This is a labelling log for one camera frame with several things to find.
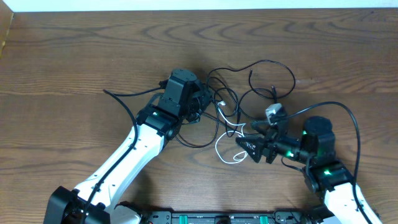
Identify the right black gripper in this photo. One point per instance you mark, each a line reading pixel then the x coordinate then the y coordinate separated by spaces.
pixel 270 138

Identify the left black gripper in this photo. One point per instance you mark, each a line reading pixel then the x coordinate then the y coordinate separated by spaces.
pixel 203 91

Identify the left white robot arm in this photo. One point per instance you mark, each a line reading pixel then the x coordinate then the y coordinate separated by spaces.
pixel 182 97

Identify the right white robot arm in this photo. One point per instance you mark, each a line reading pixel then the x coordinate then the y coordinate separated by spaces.
pixel 324 174

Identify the cardboard box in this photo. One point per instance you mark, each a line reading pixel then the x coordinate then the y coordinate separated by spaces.
pixel 6 17

